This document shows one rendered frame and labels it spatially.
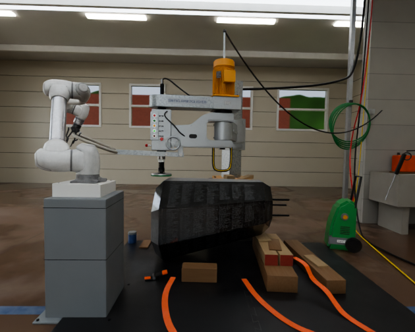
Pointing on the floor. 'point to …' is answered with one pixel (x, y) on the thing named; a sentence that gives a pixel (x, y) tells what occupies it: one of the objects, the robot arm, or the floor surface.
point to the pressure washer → (344, 223)
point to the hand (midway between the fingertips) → (69, 142)
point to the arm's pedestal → (82, 256)
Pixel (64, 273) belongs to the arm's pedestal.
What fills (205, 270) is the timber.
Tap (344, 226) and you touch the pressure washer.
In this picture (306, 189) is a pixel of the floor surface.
